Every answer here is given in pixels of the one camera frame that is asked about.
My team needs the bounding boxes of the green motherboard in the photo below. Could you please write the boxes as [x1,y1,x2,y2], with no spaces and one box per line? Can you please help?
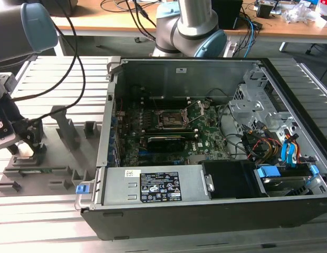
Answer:
[110,99,250,168]

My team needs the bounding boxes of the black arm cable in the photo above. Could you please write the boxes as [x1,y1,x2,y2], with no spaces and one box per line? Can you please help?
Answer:
[28,10,87,123]
[11,20,79,102]

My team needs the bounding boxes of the orange and yellow wire bundle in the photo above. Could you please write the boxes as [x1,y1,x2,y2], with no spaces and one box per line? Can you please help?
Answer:
[252,137,283,160]

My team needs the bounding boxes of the silver socket cover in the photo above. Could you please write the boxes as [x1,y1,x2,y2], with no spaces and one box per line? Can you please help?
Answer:
[185,101,207,124]

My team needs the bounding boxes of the black RAM slot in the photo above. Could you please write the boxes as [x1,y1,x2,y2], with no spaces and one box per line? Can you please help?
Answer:
[141,128,199,134]
[139,99,191,105]
[139,95,190,101]
[143,132,200,140]

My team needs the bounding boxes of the black bag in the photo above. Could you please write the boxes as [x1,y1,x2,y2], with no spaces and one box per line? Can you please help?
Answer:
[51,0,79,16]

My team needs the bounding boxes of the clear plastic bags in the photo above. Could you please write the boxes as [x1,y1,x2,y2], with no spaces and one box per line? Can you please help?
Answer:
[281,2,316,25]

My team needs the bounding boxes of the metal locking lever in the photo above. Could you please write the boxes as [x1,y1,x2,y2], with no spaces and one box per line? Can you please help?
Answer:
[149,91,161,114]

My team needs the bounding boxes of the green RAM stick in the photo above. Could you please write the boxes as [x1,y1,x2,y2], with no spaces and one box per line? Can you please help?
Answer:
[17,168,53,176]

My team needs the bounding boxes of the silver power supply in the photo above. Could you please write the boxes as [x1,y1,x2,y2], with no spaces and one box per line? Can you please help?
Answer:
[93,164,214,211]

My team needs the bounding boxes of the blue cable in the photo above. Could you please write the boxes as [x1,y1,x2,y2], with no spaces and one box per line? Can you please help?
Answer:
[241,14,257,57]

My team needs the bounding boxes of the silver drive cage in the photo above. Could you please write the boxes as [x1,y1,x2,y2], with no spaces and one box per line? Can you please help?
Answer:
[228,83,296,132]

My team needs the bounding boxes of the hard disk in blue carrier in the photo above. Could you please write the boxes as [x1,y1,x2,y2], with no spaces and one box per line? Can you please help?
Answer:
[254,164,320,198]

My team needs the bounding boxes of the red and white box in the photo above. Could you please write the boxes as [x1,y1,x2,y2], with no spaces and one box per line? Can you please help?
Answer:
[315,0,327,28]

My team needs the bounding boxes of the black graphics card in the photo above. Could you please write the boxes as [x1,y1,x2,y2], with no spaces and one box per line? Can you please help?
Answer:
[145,135,187,154]

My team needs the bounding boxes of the small black device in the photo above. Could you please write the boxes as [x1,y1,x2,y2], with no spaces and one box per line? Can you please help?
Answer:
[255,3,275,19]

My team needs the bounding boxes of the blue flat wire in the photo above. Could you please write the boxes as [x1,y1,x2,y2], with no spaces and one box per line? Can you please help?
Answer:
[280,137,293,167]
[286,133,300,169]

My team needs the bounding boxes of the white power strip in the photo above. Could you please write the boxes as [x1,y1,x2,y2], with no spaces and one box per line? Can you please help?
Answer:
[223,42,238,58]

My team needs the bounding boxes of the grey parts rack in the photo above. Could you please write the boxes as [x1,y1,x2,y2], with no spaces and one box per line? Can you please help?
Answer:
[0,105,104,198]

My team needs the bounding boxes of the black box on desk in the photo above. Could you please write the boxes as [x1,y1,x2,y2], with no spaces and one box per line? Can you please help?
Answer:
[218,0,244,30]

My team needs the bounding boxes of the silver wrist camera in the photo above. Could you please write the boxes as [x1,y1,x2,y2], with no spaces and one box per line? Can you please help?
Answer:
[0,115,16,150]

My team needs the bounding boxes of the black plastic shroud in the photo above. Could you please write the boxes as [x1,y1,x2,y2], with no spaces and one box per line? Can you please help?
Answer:
[201,160,259,200]

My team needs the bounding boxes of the blue case latch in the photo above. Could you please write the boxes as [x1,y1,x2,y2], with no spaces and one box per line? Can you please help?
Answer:
[75,184,90,196]

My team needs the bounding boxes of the black and silver PC case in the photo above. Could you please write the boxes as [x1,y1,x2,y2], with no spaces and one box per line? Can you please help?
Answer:
[73,56,327,242]

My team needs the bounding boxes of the wooden desk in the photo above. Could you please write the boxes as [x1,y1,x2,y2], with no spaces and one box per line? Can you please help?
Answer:
[51,0,327,41]

